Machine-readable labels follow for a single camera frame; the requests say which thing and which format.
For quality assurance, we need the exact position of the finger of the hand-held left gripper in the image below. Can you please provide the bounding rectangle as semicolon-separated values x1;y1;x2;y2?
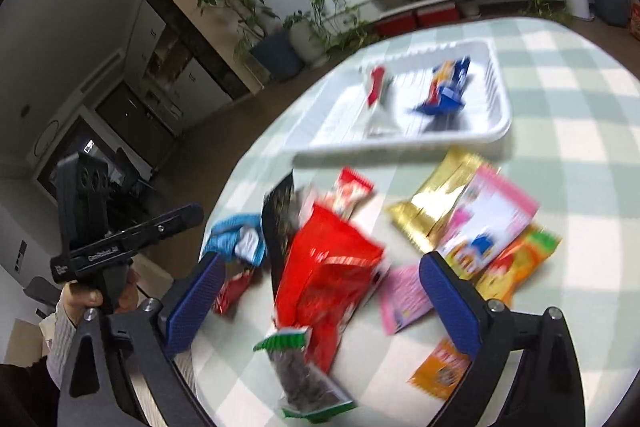
109;203;206;254

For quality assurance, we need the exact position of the small pink snack packet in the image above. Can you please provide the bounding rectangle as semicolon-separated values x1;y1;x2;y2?
378;264;435;336

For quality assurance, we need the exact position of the person's left hand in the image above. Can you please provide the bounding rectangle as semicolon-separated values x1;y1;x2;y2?
62;267;142;327

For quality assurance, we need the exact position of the small red snack packet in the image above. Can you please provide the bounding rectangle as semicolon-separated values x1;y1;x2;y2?
212;269;254;318

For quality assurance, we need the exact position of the blue plant pot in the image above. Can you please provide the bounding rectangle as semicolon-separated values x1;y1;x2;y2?
250;31;304;81

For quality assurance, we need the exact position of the small leafy houseplant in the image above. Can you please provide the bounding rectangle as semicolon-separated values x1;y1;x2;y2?
285;0;373;55

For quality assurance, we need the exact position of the red white striped snack packet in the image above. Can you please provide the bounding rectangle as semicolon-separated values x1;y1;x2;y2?
327;167;375;222

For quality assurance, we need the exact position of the white plastic tray basket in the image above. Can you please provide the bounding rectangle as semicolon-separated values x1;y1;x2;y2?
285;38;513;156

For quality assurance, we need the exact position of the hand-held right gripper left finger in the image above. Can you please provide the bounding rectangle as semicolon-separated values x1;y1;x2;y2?
57;251;227;427

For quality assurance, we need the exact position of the gold snack packet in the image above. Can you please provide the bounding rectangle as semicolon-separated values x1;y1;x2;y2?
386;146;487;254

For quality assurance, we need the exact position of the wooden display cabinet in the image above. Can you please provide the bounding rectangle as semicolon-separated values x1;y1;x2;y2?
141;0;252;104

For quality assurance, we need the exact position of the black snack packet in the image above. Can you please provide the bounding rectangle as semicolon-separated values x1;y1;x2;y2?
261;172;302;308

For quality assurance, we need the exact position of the green checked tablecloth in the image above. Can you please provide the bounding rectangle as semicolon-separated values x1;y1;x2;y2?
192;17;640;427

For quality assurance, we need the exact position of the red and white snack packet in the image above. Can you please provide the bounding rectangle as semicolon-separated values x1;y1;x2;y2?
362;66;401;138

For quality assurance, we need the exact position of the large pink snack packet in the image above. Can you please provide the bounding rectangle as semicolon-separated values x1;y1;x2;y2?
434;164;541;280

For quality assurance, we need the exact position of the orange snack packet green edge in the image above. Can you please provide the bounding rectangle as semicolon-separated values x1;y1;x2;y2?
472;224;562;308

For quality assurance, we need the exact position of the green edged dark snack packet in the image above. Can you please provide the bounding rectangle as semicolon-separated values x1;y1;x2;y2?
253;327;357;423

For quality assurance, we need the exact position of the grey office chair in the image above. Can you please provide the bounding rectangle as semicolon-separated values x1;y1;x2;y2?
22;276;62;319

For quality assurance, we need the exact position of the large red snack bag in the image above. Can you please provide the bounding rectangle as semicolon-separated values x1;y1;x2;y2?
274;202;387;374

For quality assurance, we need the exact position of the red storage bin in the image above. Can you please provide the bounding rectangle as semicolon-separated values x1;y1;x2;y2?
417;4;459;28
375;13;419;38

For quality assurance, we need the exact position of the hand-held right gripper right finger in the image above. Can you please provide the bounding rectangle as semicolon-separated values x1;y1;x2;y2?
419;251;587;427

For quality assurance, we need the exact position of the light blue snack packet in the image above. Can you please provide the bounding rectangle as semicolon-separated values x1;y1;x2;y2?
207;213;269;266

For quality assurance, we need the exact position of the dark blue snack packet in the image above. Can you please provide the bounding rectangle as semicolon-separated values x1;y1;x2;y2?
407;56;473;130

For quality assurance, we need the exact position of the round white plant pot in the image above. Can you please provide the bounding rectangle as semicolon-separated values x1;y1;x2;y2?
287;19;329;64

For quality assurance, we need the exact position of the small orange snack packet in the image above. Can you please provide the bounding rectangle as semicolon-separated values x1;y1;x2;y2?
407;337;473;401

